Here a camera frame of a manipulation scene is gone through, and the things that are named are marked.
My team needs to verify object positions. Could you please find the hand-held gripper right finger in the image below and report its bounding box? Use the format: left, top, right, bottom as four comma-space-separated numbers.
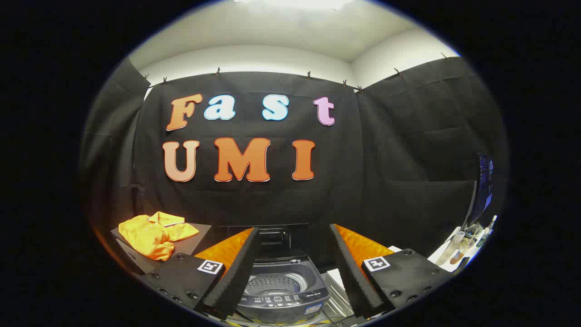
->
329, 223, 454, 319

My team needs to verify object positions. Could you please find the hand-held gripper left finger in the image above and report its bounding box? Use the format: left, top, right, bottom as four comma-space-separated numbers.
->
141, 227, 262, 321

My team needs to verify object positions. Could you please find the grey washing machine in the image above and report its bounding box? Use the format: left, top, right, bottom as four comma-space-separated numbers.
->
235, 256, 333, 326

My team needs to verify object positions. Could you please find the yellow polo shirt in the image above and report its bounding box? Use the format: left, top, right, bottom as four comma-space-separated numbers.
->
118, 211, 200, 262

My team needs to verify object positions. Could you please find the silver metal tray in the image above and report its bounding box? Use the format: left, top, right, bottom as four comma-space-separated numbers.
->
318, 268, 355, 319

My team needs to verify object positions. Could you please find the grey stand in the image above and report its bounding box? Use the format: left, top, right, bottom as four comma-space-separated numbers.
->
110, 223, 214, 276

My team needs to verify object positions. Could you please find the black backdrop cloth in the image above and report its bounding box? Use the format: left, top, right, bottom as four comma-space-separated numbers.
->
79, 57, 510, 273

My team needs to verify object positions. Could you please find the clear glass tube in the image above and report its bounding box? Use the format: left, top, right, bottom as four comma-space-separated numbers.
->
436, 231, 466, 267

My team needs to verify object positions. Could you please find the clear plastic bottle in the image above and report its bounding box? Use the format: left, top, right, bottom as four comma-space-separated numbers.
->
476, 215, 498, 248

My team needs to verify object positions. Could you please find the computer monitor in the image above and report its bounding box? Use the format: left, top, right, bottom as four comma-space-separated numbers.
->
467, 153, 496, 228

